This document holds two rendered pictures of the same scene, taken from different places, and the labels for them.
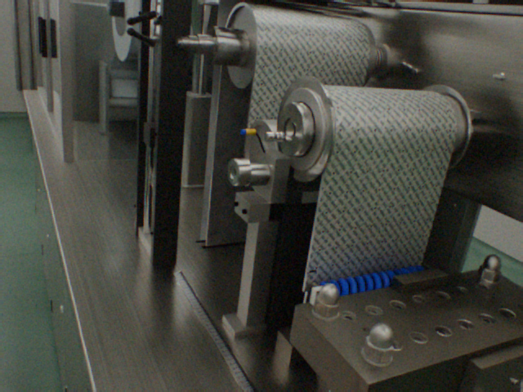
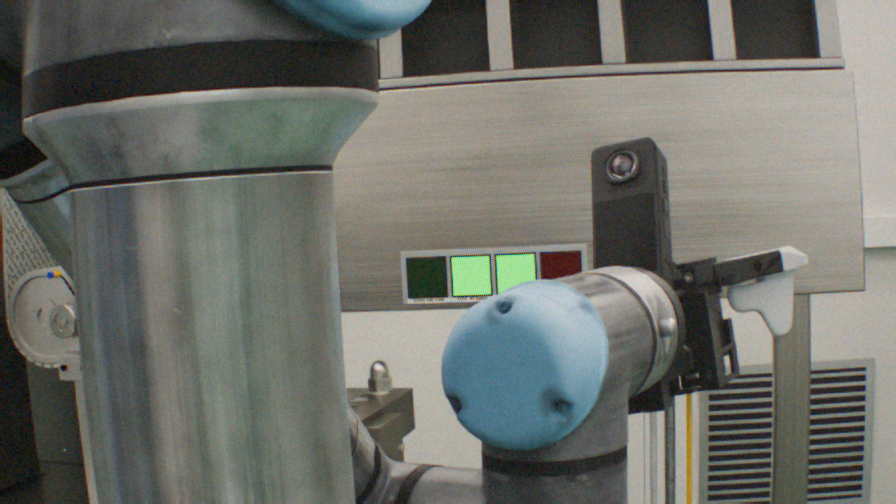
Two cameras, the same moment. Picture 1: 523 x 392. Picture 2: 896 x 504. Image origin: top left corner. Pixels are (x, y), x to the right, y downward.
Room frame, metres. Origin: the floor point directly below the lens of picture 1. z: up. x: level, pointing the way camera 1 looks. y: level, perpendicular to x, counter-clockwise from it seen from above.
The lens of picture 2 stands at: (-0.57, 0.69, 1.30)
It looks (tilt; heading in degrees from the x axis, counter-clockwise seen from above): 3 degrees down; 313
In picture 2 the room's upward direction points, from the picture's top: 3 degrees counter-clockwise
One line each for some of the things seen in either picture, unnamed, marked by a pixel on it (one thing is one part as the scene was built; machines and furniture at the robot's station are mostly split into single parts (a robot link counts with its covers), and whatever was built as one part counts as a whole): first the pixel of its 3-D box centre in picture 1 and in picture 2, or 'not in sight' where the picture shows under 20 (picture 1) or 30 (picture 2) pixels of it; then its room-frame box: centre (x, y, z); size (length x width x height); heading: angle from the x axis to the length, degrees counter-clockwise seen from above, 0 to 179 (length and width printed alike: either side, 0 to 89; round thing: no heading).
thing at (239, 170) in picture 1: (239, 171); (65, 320); (0.66, 0.04, 1.18); 0.04 x 0.02 x 0.04; 30
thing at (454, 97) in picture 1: (432, 130); not in sight; (0.79, -0.26, 1.25); 0.15 x 0.01 x 0.15; 30
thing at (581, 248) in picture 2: not in sight; (494, 274); (0.49, -0.52, 1.18); 0.25 x 0.01 x 0.07; 30
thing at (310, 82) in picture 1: (303, 129); not in sight; (0.66, -0.04, 1.25); 0.15 x 0.01 x 0.15; 30
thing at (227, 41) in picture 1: (226, 46); not in sight; (0.87, 0.10, 1.33); 0.06 x 0.06 x 0.06; 30
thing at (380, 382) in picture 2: not in sight; (379, 376); (0.63, -0.44, 1.05); 0.04 x 0.04 x 0.04
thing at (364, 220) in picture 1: (377, 227); not in sight; (0.67, -0.18, 1.11); 0.23 x 0.01 x 0.18; 120
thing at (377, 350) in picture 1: (380, 340); not in sight; (0.47, -0.16, 1.05); 0.04 x 0.04 x 0.04
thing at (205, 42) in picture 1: (194, 43); not in sight; (0.84, 0.15, 1.33); 0.06 x 0.03 x 0.03; 120
